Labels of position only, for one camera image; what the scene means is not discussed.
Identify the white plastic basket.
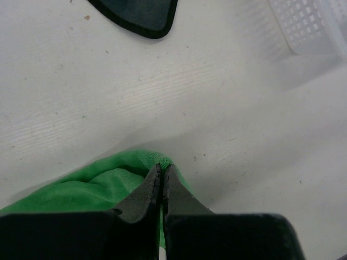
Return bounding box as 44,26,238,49
269,0,346,58

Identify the black and purple towel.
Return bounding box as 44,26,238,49
89,0,178,40

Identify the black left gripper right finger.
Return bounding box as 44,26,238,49
163,165,305,259

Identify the green microfiber towel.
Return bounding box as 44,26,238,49
0,149,196,250

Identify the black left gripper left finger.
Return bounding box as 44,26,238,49
1,165,162,259

